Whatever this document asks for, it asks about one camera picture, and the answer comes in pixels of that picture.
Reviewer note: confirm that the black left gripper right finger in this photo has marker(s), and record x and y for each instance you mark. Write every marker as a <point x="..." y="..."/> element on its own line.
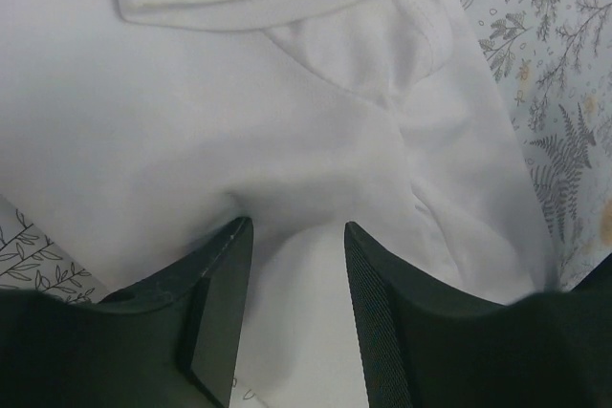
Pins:
<point x="424" y="343"/>

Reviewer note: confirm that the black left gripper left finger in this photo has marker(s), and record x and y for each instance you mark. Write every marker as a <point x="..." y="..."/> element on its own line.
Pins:
<point x="169" y="340"/>

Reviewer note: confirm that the white t shirt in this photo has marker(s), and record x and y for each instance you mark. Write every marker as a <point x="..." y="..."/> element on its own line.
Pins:
<point x="239" y="116"/>

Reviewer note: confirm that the floral patterned table mat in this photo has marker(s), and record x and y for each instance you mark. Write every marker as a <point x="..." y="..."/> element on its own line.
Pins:
<point x="550" y="69"/>

